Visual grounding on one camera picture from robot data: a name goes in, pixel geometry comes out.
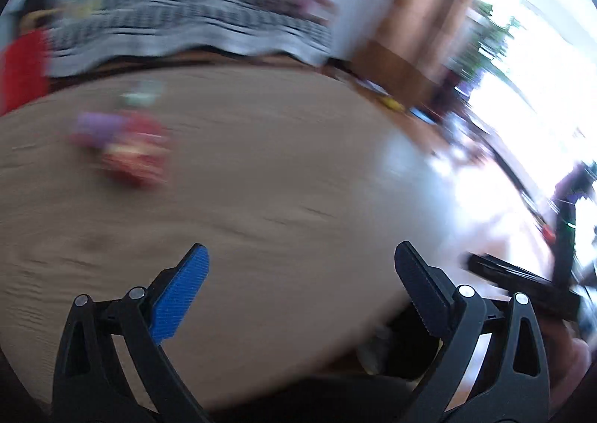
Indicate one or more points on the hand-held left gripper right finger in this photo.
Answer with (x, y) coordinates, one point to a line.
(422, 288)

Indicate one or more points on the brown wooden cabinet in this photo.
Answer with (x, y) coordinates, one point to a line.
(415, 17)

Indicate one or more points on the small red cigarette box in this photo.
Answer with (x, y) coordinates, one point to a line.
(137, 155)

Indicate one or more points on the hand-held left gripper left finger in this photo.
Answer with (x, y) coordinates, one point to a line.
(179, 297)

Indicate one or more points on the blue white wrapper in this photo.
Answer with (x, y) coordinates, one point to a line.
(95, 129)

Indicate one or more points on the green potted plant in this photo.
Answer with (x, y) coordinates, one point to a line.
(494, 43)

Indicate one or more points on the yellow toy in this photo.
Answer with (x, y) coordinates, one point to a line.
(392, 103)

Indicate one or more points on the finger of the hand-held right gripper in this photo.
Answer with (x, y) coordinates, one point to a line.
(522, 285)

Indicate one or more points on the clear plastic bag green label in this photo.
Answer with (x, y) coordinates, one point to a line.
(140, 94)

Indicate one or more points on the black white striped sofa cover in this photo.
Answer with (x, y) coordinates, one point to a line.
(186, 26)

